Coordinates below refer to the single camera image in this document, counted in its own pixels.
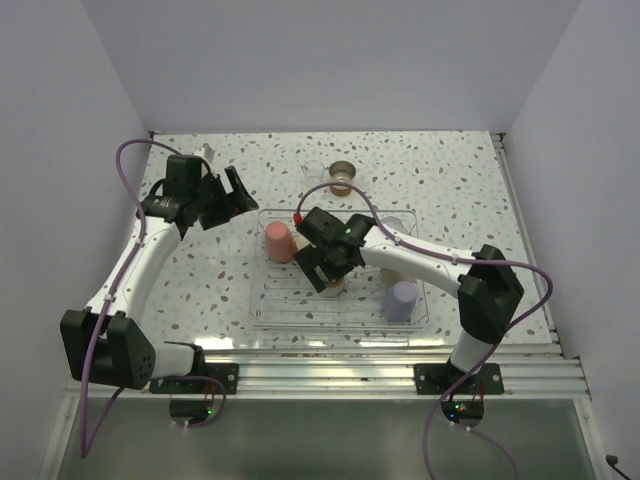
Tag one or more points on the clear glass tumbler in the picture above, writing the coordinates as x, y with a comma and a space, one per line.
394, 223

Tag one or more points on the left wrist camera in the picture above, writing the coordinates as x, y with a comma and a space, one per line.
206, 153

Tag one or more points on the steel cup back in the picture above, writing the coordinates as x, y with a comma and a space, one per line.
342, 174

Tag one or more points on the controller board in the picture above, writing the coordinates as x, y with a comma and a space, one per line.
463, 412
195, 413

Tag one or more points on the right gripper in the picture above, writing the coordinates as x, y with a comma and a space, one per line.
310, 257

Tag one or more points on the steel cup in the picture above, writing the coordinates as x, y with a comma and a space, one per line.
301, 243
333, 289
342, 174

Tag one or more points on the clear glass mug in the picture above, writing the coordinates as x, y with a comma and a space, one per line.
314, 172

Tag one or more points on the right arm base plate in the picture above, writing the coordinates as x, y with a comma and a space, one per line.
436, 378

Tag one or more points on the left controller board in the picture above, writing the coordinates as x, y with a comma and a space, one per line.
195, 413

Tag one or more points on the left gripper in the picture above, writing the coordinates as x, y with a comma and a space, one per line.
239, 198

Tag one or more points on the purple cup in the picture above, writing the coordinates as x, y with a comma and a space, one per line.
399, 302

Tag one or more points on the tall beige cup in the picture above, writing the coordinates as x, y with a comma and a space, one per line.
391, 277

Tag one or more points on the pink cup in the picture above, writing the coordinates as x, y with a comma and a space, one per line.
279, 242

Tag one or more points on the aluminium frame rail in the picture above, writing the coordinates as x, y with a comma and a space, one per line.
536, 373

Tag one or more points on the right controller board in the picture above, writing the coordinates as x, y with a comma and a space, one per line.
463, 412

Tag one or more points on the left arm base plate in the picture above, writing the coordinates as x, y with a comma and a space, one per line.
216, 377

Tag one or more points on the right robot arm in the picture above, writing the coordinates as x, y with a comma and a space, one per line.
484, 285

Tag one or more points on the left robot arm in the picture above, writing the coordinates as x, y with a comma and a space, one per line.
103, 342

